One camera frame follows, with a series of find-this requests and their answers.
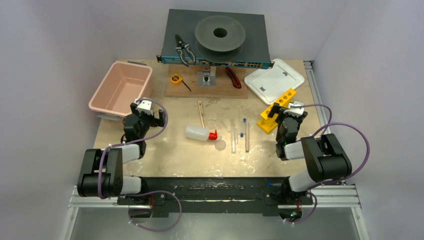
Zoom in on aluminium rail frame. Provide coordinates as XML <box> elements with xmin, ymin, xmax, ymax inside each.
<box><xmin>67</xmin><ymin>60</ymin><xmax>369</xmax><ymax>240</ymax></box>

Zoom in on grey network switch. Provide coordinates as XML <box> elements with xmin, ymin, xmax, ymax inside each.
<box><xmin>156</xmin><ymin>9</ymin><xmax>274</xmax><ymax>70</ymax></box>

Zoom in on black wire stripper pliers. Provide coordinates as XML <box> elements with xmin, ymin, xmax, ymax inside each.
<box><xmin>175</xmin><ymin>34</ymin><xmax>196</xmax><ymax>67</ymax></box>

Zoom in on wooden board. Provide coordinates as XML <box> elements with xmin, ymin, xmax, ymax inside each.
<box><xmin>164</xmin><ymin>64</ymin><xmax>248</xmax><ymax>99</ymax></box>

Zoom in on red utility knife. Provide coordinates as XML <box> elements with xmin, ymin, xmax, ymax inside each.
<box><xmin>225</xmin><ymin>67</ymin><xmax>242</xmax><ymax>89</ymax></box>

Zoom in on test tube blue cap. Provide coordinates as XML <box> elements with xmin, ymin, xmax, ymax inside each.
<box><xmin>240</xmin><ymin>118</ymin><xmax>247</xmax><ymax>138</ymax></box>

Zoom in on white squeeze bottle red cap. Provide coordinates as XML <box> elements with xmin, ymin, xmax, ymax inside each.
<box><xmin>185</xmin><ymin>125</ymin><xmax>218</xmax><ymax>141</ymax></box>

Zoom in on wooden stick left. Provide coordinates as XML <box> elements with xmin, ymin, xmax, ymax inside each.
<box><xmin>198</xmin><ymin>100</ymin><xmax>205</xmax><ymax>128</ymax></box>

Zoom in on yellow test tube rack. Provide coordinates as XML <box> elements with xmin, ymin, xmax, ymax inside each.
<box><xmin>256</xmin><ymin>88</ymin><xmax>297</xmax><ymax>135</ymax></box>

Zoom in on yellow tape measure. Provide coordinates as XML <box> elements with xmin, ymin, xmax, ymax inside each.
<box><xmin>170</xmin><ymin>73</ymin><xmax>192</xmax><ymax>92</ymax></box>

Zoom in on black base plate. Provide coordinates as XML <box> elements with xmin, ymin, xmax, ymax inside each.
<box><xmin>117</xmin><ymin>177</ymin><xmax>313</xmax><ymax>219</ymax></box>

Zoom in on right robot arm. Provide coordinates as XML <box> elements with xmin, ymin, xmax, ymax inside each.
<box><xmin>268</xmin><ymin>103</ymin><xmax>352</xmax><ymax>204</ymax></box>

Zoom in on small glass beaker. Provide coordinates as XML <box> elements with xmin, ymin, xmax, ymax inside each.
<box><xmin>206</xmin><ymin>113</ymin><xmax>218</xmax><ymax>130</ymax></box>

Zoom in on grey metal bracket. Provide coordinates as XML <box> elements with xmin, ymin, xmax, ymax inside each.
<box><xmin>197</xmin><ymin>66</ymin><xmax>217</xmax><ymax>87</ymax></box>

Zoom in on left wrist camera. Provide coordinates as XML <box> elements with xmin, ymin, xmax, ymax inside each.
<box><xmin>135</xmin><ymin>100</ymin><xmax>154</xmax><ymax>116</ymax></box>

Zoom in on white plastic lid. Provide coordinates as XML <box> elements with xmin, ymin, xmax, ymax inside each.
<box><xmin>244</xmin><ymin>58</ymin><xmax>305</xmax><ymax>105</ymax></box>

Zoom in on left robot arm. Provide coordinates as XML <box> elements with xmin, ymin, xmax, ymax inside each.
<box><xmin>76</xmin><ymin>100</ymin><xmax>169</xmax><ymax>205</ymax></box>

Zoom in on clear test tube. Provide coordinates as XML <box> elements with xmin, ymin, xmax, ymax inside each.
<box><xmin>230</xmin><ymin>119</ymin><xmax>237</xmax><ymax>154</ymax></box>

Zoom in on clear petri dish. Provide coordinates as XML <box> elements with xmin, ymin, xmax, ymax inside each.
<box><xmin>214</xmin><ymin>139</ymin><xmax>227</xmax><ymax>151</ymax></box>

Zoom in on pink plastic bin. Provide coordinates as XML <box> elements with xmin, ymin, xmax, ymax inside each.
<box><xmin>88</xmin><ymin>61</ymin><xmax>154</xmax><ymax>118</ymax></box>

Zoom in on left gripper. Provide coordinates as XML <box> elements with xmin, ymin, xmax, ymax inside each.
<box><xmin>130</xmin><ymin>104</ymin><xmax>165</xmax><ymax>140</ymax></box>

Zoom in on grey cable spool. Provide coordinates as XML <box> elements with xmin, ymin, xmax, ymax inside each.
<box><xmin>194</xmin><ymin>15</ymin><xmax>247</xmax><ymax>64</ymax></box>

